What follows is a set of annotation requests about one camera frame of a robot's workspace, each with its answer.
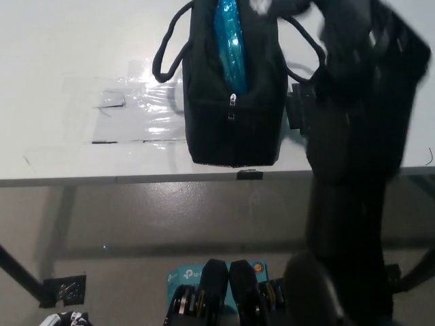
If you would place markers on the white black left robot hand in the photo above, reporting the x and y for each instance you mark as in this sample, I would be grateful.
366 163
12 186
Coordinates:
66 320

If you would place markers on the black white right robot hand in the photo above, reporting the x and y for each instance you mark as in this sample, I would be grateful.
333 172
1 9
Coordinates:
340 27

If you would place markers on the blue plate stack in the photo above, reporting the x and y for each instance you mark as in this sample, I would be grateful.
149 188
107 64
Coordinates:
231 51

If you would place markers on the black fabric zip bag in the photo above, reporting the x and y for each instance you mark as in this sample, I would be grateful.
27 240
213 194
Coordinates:
204 129

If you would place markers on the black table leg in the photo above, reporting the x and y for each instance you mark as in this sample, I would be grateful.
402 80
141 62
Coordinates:
418 268
20 271

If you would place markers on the black tape square marker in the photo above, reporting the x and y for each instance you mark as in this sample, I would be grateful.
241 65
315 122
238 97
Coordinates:
299 108

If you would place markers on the teal tp-link box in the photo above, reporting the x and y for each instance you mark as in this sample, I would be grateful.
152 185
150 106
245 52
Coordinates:
185 276

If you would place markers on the thin black thread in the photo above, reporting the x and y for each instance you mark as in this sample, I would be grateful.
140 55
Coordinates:
429 153

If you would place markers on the small black tape strip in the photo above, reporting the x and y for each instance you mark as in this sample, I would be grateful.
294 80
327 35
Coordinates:
249 175

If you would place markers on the clear plastic sheet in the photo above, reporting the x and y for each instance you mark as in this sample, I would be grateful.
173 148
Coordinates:
153 112

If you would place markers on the small grey paper patch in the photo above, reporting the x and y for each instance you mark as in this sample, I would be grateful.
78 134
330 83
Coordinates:
110 100

